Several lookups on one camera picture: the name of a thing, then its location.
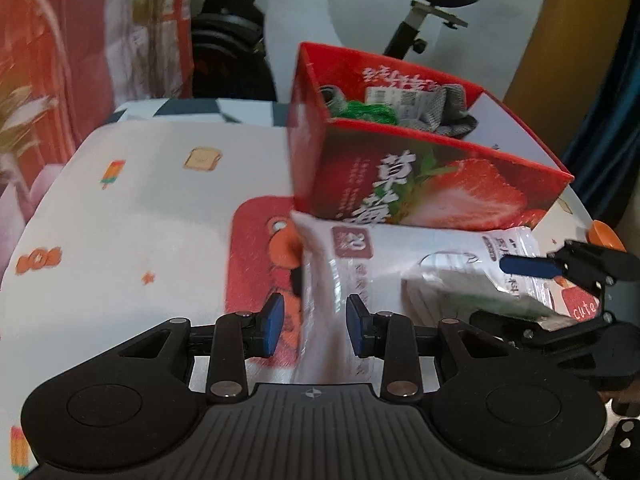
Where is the wooden door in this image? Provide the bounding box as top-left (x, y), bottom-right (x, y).
top-left (501, 0), bottom-right (632, 161)

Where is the orange round object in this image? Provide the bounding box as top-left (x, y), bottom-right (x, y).
top-left (587, 220), bottom-right (627, 252)

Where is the black exercise bike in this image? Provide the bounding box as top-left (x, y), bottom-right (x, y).
top-left (191, 0), bottom-right (482, 103)

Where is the green fuzzy cloth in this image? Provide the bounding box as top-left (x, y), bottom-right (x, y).
top-left (331, 100), bottom-right (401, 127)

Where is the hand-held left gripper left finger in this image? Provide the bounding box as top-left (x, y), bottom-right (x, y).
top-left (118, 293), bottom-right (286, 403)

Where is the dark blue curtain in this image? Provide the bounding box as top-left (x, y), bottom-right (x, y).
top-left (560, 10), bottom-right (640, 233)

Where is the red strawberry print box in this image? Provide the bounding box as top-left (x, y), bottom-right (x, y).
top-left (286, 41), bottom-right (576, 233)

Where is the clear plastic pouch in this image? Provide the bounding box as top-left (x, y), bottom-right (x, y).
top-left (402, 265), bottom-right (601, 333)

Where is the printed plant wall cloth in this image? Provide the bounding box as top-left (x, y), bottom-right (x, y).
top-left (0, 0), bottom-right (197, 243)

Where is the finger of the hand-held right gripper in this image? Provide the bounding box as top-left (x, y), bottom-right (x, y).
top-left (470, 309), bottom-right (619, 349)
top-left (500, 240), bottom-right (640, 293)

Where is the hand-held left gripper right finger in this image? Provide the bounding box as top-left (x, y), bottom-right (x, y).
top-left (346, 294), bottom-right (509, 404)

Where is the white plastic packet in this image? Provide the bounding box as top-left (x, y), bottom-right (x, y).
top-left (290, 210), bottom-right (566, 386)

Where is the grey knitted cloth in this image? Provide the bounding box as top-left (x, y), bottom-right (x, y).
top-left (400, 84), bottom-right (479, 140)

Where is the white board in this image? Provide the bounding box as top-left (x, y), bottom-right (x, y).
top-left (262, 0), bottom-right (352, 103)

